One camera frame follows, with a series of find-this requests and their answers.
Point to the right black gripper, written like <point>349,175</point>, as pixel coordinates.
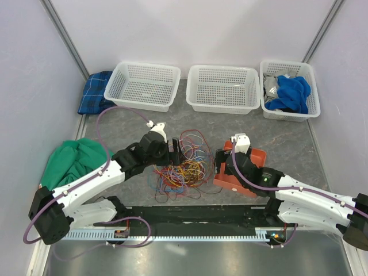
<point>220,156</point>

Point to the middle white plastic basket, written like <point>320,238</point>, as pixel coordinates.
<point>223,89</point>

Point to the white plastic basket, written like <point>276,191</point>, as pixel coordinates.
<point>143,86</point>
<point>302,69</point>
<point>223,89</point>

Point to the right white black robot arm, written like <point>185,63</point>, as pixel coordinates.
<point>293,202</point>

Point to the blue plaid cloth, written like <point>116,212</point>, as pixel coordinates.
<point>93,100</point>

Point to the left white plastic basket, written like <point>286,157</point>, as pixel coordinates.
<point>143,86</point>

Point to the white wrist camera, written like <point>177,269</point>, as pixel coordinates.
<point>158,128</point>
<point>241,143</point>

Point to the green garment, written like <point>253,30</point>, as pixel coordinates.
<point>71,161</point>

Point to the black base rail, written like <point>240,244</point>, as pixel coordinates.
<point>263,216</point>

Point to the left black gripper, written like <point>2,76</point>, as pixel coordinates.
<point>173,158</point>

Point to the grey sock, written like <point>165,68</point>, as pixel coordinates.
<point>270,83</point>

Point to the right white plastic basket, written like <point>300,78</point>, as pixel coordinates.
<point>302,69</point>

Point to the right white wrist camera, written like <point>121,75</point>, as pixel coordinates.
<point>241,143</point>

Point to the orange plastic tray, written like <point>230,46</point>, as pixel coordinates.
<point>258,158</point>

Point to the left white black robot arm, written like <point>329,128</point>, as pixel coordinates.
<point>55,213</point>

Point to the light blue slotted cable duct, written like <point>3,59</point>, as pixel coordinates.
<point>178,233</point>

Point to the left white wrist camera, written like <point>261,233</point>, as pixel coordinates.
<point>158,128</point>

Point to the blue fleece cloth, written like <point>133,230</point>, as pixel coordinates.
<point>292,95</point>

